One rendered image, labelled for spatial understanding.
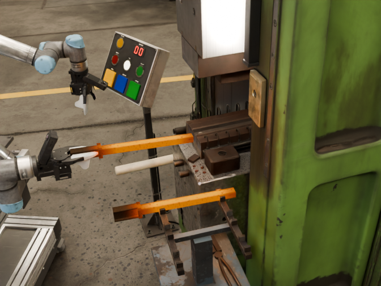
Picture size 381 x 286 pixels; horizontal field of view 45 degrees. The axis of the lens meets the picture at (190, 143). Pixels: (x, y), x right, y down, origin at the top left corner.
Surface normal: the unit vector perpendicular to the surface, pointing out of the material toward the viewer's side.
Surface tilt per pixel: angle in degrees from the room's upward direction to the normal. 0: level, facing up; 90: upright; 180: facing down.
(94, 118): 0
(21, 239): 0
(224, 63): 90
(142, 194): 0
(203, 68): 90
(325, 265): 90
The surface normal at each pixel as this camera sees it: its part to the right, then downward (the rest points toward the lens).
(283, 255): 0.31, 0.52
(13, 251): -0.04, -0.83
